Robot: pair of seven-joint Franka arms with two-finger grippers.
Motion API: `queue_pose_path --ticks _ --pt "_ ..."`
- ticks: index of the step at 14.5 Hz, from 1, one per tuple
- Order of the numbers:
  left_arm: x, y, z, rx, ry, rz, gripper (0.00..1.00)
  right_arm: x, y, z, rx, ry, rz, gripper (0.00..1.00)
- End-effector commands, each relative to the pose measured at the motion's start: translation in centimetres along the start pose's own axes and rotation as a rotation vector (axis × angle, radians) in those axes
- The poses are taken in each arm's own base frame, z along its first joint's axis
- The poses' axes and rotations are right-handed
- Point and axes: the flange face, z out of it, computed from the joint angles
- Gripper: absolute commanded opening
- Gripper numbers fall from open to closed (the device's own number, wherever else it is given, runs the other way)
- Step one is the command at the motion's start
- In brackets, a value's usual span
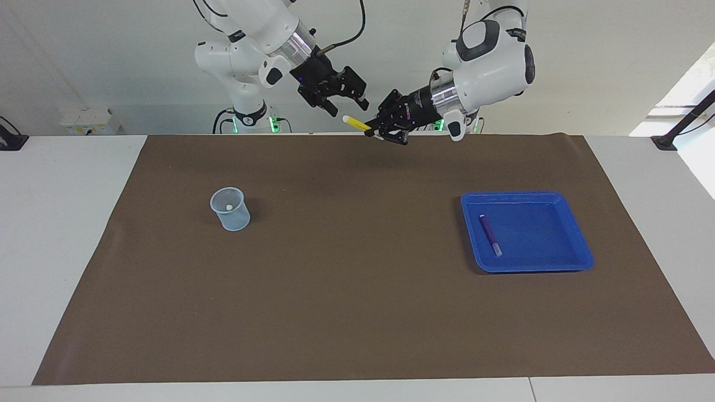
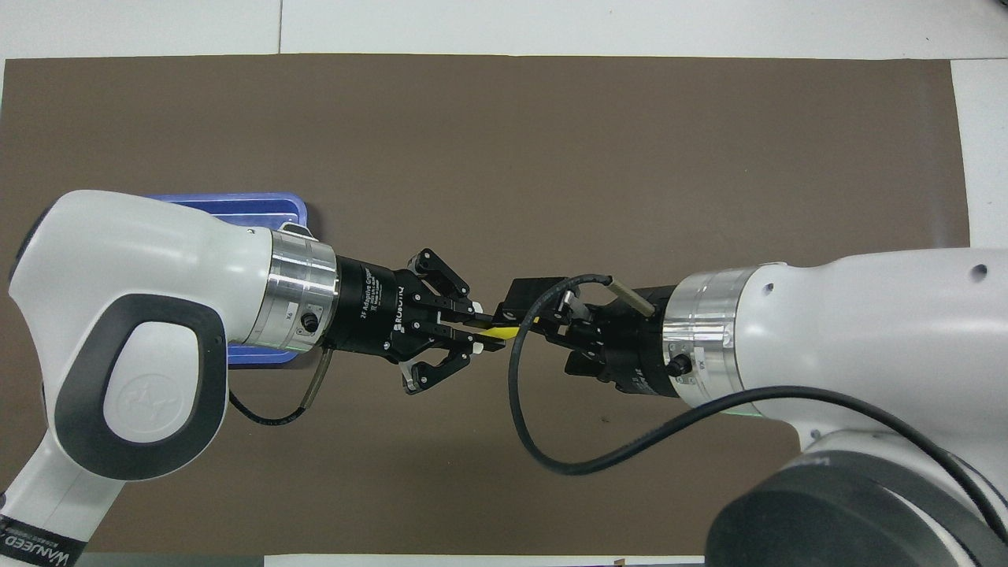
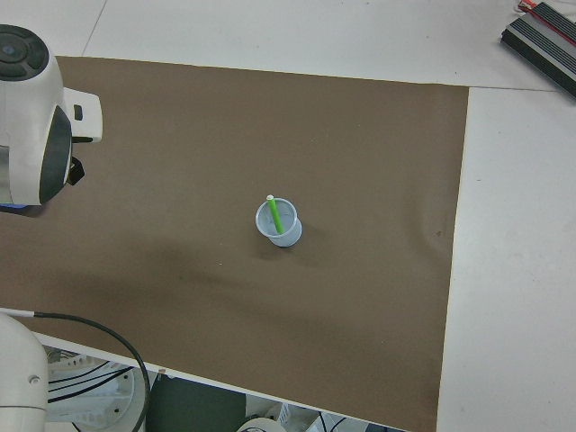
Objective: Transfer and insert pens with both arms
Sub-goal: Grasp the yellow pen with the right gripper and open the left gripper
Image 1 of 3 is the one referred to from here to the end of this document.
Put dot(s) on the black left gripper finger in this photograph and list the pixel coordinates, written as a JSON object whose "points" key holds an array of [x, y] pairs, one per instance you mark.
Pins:
{"points": [[394, 106], [394, 135]]}

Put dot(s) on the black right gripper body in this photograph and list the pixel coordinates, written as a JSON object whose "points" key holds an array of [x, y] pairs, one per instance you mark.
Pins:
{"points": [[318, 75]]}

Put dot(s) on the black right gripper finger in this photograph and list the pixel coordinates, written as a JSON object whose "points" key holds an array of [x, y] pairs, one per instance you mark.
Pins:
{"points": [[353, 84], [321, 101]]}

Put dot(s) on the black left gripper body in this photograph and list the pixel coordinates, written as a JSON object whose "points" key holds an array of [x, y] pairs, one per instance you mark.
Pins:
{"points": [[422, 106]]}

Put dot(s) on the yellow pen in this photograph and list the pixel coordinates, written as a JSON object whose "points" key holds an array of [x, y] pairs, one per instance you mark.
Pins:
{"points": [[354, 122]]}

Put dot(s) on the purple pen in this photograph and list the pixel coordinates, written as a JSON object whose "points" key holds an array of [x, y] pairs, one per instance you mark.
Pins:
{"points": [[490, 234]]}

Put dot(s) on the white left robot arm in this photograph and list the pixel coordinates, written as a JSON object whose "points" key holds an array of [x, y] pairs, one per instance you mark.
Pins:
{"points": [[491, 61]]}

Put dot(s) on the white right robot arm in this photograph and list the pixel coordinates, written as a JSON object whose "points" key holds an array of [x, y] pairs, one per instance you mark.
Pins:
{"points": [[246, 61]]}

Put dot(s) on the clear plastic cup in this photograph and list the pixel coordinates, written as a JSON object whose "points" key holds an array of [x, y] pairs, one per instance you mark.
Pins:
{"points": [[234, 222]]}

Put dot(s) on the blue plastic tray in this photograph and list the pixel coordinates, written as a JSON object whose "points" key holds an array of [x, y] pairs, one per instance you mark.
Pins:
{"points": [[530, 245]]}

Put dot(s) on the brown table mat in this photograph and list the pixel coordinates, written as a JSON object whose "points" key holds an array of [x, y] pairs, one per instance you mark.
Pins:
{"points": [[357, 312]]}

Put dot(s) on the white socket box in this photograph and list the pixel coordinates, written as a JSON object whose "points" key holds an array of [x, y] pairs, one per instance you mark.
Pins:
{"points": [[89, 123]]}

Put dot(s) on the black stand with pole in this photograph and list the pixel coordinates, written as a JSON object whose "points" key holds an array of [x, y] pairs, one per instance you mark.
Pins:
{"points": [[665, 140]]}

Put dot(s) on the bright window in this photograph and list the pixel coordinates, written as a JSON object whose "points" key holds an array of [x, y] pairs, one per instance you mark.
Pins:
{"points": [[692, 84]]}

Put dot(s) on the black table clamp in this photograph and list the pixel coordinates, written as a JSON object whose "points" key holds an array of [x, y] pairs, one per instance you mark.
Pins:
{"points": [[11, 139]]}

